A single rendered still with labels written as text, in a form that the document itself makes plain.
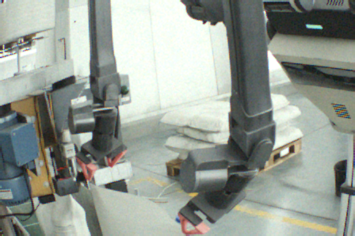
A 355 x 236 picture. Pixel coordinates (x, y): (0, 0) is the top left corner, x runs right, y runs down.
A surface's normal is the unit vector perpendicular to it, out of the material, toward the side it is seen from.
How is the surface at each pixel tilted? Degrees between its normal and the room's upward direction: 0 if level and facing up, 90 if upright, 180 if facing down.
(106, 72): 96
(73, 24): 90
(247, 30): 112
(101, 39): 96
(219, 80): 90
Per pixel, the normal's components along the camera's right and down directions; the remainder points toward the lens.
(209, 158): 0.15, -0.86
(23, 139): 0.88, 0.00
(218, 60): 0.59, 0.10
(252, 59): 0.32, 0.52
